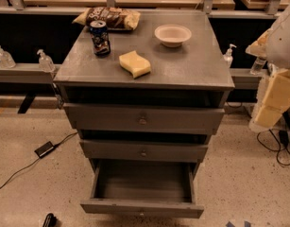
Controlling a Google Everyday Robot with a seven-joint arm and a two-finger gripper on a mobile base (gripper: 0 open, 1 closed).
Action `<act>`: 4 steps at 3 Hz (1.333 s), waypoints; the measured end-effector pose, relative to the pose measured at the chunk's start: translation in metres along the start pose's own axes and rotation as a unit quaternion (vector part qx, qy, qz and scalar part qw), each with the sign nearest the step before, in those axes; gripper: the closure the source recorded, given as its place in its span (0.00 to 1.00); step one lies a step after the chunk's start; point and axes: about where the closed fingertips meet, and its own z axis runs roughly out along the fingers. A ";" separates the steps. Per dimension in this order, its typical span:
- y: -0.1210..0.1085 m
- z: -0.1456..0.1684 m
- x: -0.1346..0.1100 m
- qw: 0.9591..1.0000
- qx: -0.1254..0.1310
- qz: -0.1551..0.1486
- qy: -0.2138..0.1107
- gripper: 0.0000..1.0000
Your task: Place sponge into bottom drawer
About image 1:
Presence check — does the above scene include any open bottom drawer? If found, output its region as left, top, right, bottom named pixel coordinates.
left=81, top=160, right=204, bottom=218

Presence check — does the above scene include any yellow sponge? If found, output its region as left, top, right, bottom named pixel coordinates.
left=119, top=51, right=151, bottom=79

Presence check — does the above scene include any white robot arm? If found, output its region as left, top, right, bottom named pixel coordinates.
left=249, top=5, right=290, bottom=132

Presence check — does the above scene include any grey middle drawer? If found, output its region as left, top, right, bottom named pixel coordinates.
left=80, top=140, right=208, bottom=163

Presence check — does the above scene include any grey drawer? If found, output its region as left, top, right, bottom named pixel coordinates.
left=64, top=103, right=224, bottom=135
left=80, top=140, right=208, bottom=163

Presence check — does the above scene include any black power adapter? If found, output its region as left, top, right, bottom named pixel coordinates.
left=34, top=142, right=54, bottom=158

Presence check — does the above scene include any white paper bowl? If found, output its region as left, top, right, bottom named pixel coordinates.
left=154, top=25, right=192, bottom=48

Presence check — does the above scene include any grey top drawer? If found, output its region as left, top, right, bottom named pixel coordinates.
left=64, top=103, right=224, bottom=135

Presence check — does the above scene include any clear pump bottle far left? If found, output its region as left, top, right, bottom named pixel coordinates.
left=0, top=46, right=16, bottom=68

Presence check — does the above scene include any brown chip bag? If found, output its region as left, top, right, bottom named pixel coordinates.
left=73, top=7, right=141, bottom=31

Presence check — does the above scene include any grey wooden drawer cabinet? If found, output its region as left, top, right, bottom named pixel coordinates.
left=53, top=9, right=236, bottom=219

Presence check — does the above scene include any grey metal shelf rail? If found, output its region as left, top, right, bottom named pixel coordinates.
left=0, top=63, right=52, bottom=84

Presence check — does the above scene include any black cable on right floor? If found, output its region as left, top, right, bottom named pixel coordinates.
left=256, top=128, right=290, bottom=167

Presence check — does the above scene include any black adapter cable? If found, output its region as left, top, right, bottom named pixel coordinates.
left=0, top=131, right=78, bottom=195

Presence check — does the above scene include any clear pump bottle right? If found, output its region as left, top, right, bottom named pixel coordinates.
left=223, top=44, right=236, bottom=67

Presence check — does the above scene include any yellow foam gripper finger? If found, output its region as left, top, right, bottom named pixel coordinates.
left=263, top=69, right=290, bottom=113
left=253, top=105, right=281, bottom=129

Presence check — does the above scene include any clear plastic bottle right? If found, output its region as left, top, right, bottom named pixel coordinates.
left=249, top=57, right=266, bottom=75

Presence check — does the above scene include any black object on floor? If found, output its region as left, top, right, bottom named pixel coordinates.
left=43, top=213, right=57, bottom=227

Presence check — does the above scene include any dark soda can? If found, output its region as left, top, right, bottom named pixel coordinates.
left=90, top=20, right=111, bottom=57

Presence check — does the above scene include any clear pump bottle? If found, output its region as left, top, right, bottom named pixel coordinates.
left=223, top=44, right=236, bottom=67
left=0, top=46, right=16, bottom=68
left=37, top=49, right=56, bottom=73

